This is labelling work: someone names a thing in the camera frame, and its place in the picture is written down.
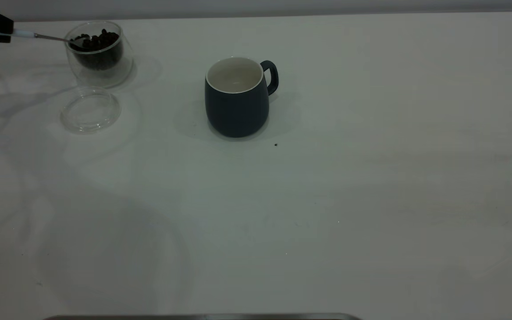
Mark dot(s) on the dark grey ceramic mug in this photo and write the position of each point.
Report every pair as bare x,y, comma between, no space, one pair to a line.
238,111

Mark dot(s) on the coffee bean pile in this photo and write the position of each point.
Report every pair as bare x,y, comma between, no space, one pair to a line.
100,53

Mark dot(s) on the small clear glass dish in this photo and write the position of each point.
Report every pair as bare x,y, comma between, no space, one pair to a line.
89,113

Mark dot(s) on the double-wall glass cup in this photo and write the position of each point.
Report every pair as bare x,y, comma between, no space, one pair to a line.
102,75

